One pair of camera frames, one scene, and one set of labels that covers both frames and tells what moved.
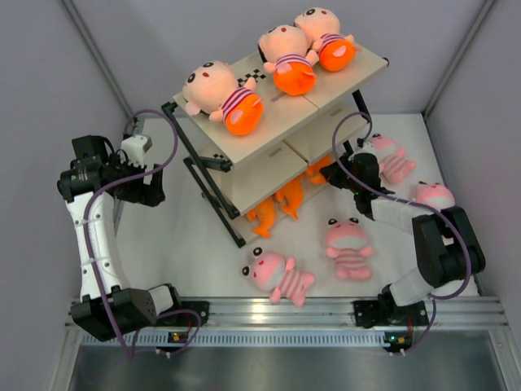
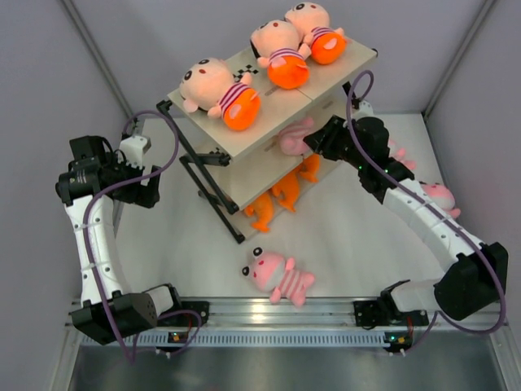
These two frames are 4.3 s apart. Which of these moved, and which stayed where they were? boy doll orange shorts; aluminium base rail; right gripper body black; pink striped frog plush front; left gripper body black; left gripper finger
Moved: right gripper body black; boy doll orange shorts
Stayed: left gripper body black; left gripper finger; aluminium base rail; pink striped frog plush front
